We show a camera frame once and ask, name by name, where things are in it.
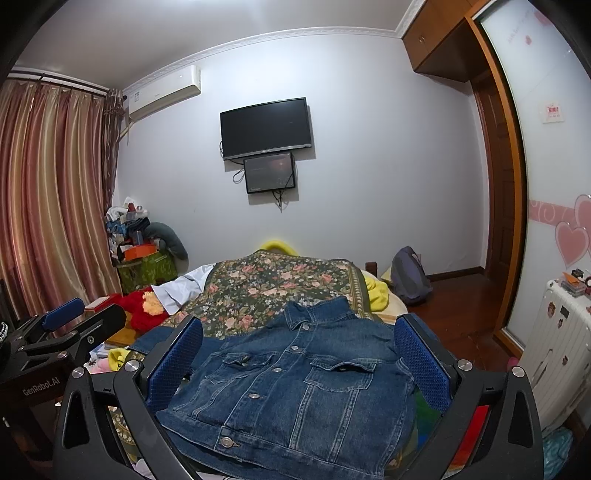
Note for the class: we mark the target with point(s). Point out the white air conditioner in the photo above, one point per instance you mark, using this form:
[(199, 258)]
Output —
[(163, 92)]

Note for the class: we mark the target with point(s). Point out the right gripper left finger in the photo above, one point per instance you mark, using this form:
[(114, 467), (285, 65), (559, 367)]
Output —
[(142, 388)]

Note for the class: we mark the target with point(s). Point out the frosted sliding door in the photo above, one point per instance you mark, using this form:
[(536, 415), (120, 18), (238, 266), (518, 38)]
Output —
[(551, 93)]

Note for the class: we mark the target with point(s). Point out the green storage box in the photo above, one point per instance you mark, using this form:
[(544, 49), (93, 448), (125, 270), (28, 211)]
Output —
[(154, 269)]

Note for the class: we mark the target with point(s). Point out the pink plush toy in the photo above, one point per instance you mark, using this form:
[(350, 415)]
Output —
[(99, 366)]

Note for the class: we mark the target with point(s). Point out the wooden wardrobe cabinet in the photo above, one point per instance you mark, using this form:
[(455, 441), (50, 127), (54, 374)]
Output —
[(440, 41)]

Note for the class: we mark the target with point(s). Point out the green floral bedspread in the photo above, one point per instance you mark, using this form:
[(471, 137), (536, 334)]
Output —
[(244, 294)]

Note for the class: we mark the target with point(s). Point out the white radiator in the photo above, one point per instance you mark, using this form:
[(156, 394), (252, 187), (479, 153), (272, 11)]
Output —
[(557, 355)]

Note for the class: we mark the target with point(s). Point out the blue denim jacket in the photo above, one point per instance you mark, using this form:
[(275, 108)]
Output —
[(317, 393)]

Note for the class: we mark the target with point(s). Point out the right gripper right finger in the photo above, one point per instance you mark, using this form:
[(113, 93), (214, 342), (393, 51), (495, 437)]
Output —
[(451, 387)]

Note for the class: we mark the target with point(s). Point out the striped pink curtain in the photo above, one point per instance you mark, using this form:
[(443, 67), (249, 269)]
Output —
[(58, 160)]

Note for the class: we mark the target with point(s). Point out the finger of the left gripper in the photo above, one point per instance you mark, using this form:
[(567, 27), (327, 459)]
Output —
[(63, 314), (101, 326)]

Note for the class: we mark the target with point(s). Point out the red plush toy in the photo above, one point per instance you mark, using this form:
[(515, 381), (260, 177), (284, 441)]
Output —
[(145, 309)]

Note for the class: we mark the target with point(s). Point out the grey neck pillow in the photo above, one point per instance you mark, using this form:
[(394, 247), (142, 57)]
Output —
[(161, 231)]

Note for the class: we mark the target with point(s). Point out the white pillow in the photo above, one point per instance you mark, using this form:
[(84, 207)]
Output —
[(174, 294)]

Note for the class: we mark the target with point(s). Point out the purple grey backpack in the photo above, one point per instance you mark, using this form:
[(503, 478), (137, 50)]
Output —
[(408, 277)]

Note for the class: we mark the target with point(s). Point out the orange box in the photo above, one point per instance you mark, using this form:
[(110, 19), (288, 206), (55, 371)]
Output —
[(139, 251)]

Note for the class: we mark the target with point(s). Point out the small black framed screen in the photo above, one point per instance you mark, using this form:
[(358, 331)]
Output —
[(268, 173)]

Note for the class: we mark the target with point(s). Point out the black wall television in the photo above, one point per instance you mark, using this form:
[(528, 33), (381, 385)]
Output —
[(265, 128)]

